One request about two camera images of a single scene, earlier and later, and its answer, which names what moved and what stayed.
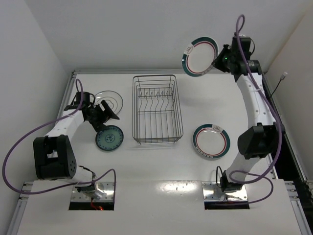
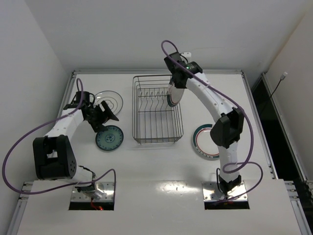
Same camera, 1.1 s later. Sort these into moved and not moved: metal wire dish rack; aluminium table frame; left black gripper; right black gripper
Moved: right black gripper
Not moved: left black gripper; aluminium table frame; metal wire dish rack
